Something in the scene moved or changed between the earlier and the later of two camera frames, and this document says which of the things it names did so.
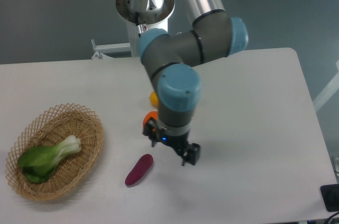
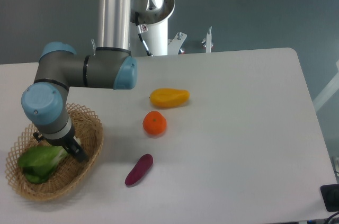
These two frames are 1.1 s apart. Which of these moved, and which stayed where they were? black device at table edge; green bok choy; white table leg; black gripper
Moved: black gripper
Stayed: white table leg; black device at table edge; green bok choy
